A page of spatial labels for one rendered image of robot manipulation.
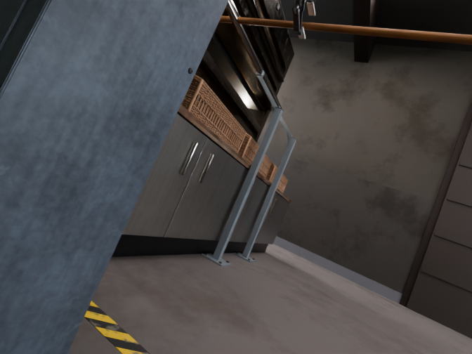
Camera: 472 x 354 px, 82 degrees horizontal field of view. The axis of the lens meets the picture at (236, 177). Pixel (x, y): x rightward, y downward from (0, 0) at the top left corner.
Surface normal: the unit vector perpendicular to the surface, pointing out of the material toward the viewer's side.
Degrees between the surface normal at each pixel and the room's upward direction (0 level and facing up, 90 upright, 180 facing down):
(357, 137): 90
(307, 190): 90
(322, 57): 90
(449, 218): 90
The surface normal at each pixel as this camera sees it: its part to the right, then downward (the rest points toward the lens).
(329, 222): -0.40, -0.25
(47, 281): 0.83, 0.31
